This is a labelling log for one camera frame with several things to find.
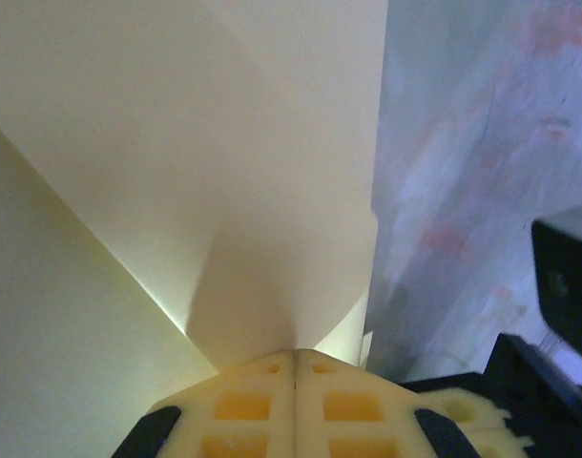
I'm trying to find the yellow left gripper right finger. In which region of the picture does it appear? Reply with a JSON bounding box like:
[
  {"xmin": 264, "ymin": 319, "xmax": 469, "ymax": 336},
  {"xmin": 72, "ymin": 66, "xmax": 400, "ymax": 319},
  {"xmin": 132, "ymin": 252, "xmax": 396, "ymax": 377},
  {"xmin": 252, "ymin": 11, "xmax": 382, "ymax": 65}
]
[{"xmin": 295, "ymin": 347, "xmax": 471, "ymax": 458}]

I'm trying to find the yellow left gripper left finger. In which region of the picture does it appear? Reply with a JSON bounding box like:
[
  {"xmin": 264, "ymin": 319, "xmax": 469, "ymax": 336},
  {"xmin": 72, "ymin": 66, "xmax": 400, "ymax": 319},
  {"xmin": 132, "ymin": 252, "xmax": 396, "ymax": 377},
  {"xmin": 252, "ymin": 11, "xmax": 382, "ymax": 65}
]
[{"xmin": 112, "ymin": 350, "xmax": 297, "ymax": 458}]

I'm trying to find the yellow cloth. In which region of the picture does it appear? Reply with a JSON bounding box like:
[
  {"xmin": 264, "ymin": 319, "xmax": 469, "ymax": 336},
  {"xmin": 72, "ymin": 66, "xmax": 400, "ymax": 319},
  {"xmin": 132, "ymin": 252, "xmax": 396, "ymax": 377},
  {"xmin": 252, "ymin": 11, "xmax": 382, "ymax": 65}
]
[{"xmin": 0, "ymin": 0, "xmax": 387, "ymax": 458}]

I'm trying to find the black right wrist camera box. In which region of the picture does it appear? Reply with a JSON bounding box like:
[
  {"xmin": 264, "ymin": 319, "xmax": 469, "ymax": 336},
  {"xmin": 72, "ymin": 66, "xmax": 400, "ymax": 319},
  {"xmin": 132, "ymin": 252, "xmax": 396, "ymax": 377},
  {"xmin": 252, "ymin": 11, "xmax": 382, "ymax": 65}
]
[{"xmin": 531, "ymin": 207, "xmax": 582, "ymax": 344}]

